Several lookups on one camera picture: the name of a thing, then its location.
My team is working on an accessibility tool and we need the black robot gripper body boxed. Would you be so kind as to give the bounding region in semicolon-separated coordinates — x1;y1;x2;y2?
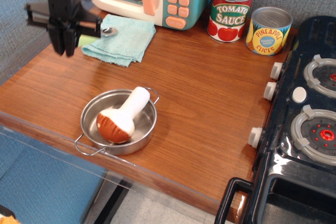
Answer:
24;0;102;37

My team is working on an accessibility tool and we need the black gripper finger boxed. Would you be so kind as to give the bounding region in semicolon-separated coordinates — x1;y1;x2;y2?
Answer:
64;29;80;57
47;24;65;55

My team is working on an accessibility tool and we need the spoon with yellow-green handle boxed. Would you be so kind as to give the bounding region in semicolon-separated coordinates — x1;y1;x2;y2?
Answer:
77;27;119;48

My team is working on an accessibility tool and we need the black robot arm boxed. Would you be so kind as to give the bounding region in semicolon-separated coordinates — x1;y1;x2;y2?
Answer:
24;0;102;57

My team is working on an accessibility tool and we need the light blue folded towel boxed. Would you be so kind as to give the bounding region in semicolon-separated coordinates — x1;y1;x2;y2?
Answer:
81;14;156;67

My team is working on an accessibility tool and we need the plush brown white mushroom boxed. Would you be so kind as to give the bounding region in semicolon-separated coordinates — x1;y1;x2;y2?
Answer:
96;87;150;144

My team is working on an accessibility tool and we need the small steel pan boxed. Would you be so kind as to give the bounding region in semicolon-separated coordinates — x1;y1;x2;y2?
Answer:
75;87;160;156

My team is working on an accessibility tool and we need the tomato sauce can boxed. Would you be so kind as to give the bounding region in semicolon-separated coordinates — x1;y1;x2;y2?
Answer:
207;0;253;42

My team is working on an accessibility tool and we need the pineapple slices can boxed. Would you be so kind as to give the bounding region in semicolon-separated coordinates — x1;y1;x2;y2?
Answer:
246;6;293;56

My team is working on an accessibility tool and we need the black toy stove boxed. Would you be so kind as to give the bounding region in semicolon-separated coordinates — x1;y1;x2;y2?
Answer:
215;16;335;223

